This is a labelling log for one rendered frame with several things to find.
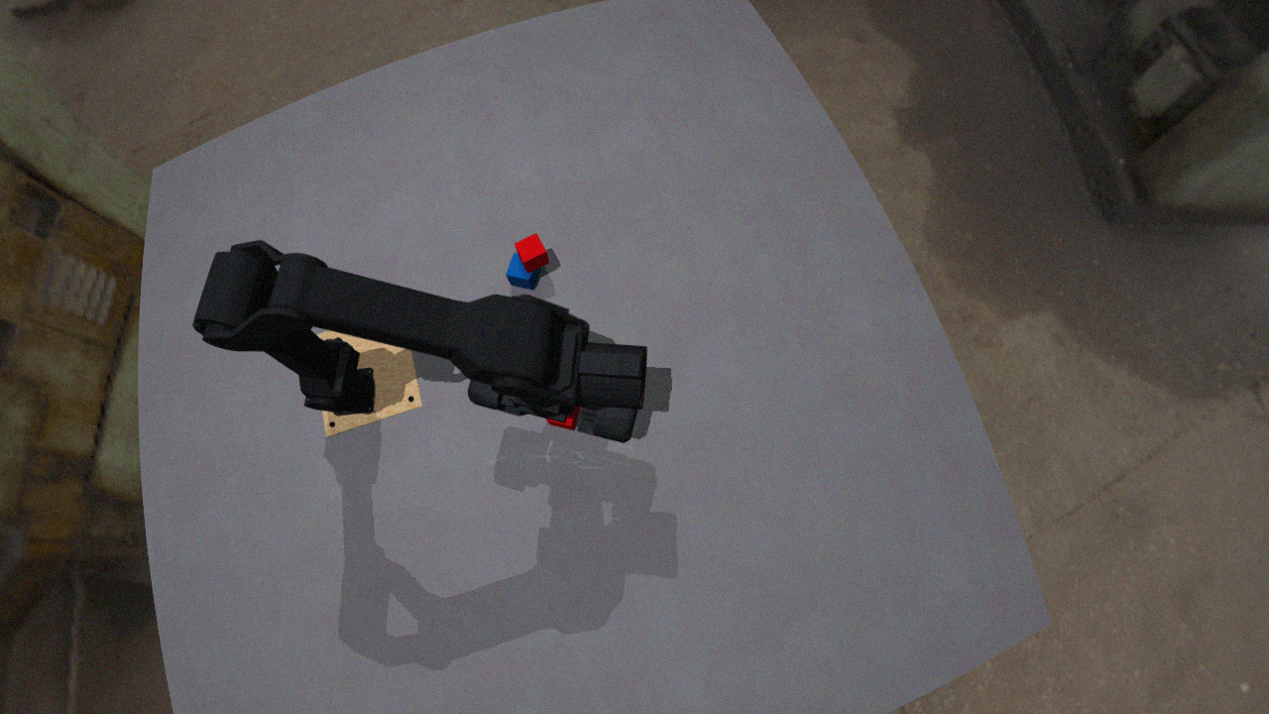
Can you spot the red cube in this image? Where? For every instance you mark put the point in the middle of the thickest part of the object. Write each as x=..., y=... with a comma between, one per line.
x=532, y=253
x=570, y=422

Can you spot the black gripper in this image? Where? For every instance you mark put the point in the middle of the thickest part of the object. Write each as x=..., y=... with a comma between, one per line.
x=612, y=423

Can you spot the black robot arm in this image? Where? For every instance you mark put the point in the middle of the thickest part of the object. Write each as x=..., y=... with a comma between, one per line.
x=523, y=346

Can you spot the blue cube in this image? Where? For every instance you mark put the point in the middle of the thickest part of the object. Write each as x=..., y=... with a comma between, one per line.
x=518, y=275

